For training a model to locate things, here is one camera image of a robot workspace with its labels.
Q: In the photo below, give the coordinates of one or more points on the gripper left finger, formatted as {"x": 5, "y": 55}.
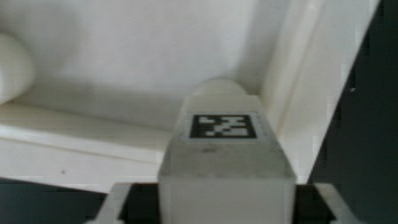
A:
{"x": 110, "y": 211}

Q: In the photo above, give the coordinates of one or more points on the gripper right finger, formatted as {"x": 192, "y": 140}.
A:
{"x": 336, "y": 204}

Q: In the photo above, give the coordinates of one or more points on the white leg with tag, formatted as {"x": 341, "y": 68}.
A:
{"x": 226, "y": 179}

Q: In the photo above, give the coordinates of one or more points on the white square tabletop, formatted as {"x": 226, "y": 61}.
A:
{"x": 125, "y": 53}

